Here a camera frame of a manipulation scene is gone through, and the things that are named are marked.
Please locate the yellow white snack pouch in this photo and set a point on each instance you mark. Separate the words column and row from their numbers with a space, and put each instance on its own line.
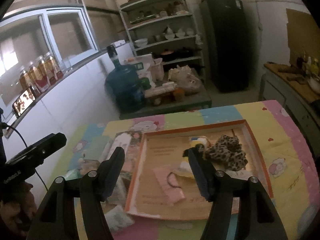
column 201, row 143

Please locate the pink packet with hairband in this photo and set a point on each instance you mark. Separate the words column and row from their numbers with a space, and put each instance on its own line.
column 169, row 184

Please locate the orange rimmed cardboard tray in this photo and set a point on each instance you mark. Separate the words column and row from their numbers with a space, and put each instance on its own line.
column 145, row 198

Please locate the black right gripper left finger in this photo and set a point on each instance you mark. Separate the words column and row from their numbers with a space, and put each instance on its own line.
column 55, row 218

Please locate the grey metal shelf rack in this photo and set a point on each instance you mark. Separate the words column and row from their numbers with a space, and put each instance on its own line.
column 166, row 29

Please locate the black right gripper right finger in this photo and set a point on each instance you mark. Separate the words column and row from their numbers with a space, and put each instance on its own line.
column 257, row 216

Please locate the blue water jug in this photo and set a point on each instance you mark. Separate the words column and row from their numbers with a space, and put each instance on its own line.
column 125, row 84

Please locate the colourful cartoon bed sheet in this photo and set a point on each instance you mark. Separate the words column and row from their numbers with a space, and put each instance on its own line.
column 289, row 162

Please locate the beige teddy bear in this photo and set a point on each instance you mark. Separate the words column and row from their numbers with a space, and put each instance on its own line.
column 87, row 165

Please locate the low green table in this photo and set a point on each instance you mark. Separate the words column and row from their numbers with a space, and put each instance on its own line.
column 168, row 104

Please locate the black refrigerator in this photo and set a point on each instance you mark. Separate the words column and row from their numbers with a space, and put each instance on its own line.
column 229, row 48

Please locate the brown cardboard wall sheet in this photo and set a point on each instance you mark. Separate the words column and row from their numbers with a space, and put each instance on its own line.
column 302, row 36

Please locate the person's left hand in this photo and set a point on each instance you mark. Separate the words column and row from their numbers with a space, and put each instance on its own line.
column 18, row 209

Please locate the plastic bag of food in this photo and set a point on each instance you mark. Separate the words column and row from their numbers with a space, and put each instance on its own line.
column 185, row 79

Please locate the leopard print cloth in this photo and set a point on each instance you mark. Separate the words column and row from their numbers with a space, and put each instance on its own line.
column 228, row 152

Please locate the smartphone on window sill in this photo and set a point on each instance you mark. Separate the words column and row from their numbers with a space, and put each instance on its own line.
column 24, row 101

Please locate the floral tissue box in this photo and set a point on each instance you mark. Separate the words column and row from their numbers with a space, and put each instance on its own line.
column 127, row 144

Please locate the grey kitchen counter cabinet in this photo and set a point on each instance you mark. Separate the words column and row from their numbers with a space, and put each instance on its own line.
column 299, row 100

